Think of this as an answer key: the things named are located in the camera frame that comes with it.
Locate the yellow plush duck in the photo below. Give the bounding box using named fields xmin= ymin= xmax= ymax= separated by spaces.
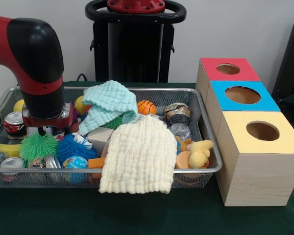
xmin=188 ymin=140 xmax=214 ymax=169

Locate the green spiky ball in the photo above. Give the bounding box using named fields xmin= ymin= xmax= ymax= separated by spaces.
xmin=19 ymin=133 xmax=59 ymax=162

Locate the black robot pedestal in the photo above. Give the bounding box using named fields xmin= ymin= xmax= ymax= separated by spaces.
xmin=85 ymin=0 xmax=187 ymax=83

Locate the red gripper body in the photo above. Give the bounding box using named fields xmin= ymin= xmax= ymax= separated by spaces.
xmin=22 ymin=102 xmax=74 ymax=128

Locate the cream waffle cloth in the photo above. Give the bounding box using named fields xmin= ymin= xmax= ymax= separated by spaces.
xmin=98 ymin=115 xmax=177 ymax=194

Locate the mint waffle cloth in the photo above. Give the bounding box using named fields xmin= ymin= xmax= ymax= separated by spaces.
xmin=78 ymin=80 xmax=139 ymax=137

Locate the blue spiky ball with eyes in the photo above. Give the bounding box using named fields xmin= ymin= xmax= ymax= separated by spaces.
xmin=56 ymin=134 xmax=98 ymax=164

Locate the orange basketball toy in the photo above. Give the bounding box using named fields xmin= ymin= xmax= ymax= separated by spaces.
xmin=136 ymin=100 xmax=157 ymax=115

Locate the black cable behind bin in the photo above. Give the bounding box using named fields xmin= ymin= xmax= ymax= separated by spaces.
xmin=76 ymin=72 xmax=89 ymax=83

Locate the black upright panel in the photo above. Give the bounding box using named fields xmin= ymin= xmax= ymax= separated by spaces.
xmin=271 ymin=16 xmax=294 ymax=98

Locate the globe print ball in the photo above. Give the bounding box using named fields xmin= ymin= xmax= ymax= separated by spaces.
xmin=61 ymin=155 xmax=90 ymax=184

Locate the shallow mesh bin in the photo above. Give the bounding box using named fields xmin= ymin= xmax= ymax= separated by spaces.
xmin=0 ymin=85 xmax=223 ymax=189

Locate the wooden box with three holes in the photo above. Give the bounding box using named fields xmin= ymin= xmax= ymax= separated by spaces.
xmin=195 ymin=57 xmax=294 ymax=207

